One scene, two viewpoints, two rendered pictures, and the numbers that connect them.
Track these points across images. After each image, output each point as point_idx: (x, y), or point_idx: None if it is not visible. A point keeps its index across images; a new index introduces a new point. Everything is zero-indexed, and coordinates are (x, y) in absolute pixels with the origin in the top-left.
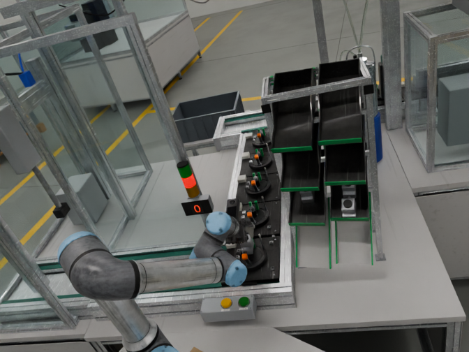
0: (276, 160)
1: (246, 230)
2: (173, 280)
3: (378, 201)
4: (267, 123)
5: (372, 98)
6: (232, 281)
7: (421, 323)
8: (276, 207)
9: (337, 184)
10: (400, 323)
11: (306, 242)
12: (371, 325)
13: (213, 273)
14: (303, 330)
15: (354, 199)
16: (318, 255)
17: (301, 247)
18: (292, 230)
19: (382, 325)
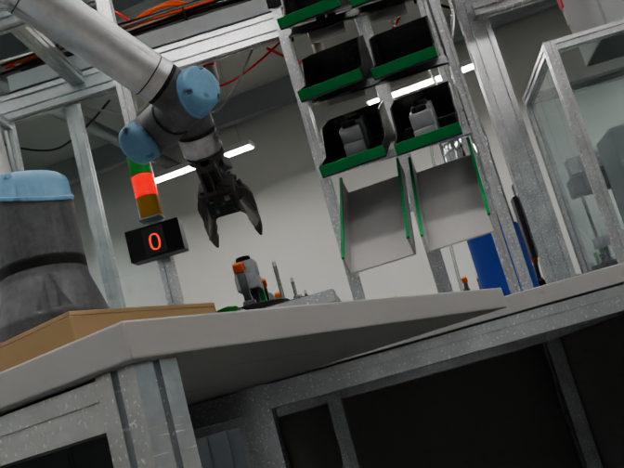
0: (294, 89)
1: (240, 201)
2: (81, 7)
3: (487, 150)
4: (277, 24)
5: None
6: (188, 80)
7: (613, 281)
8: None
9: (392, 67)
10: (567, 290)
11: (363, 239)
12: (508, 308)
13: (154, 55)
14: (360, 354)
15: (430, 106)
16: (388, 247)
17: (355, 248)
18: (339, 241)
19: (531, 306)
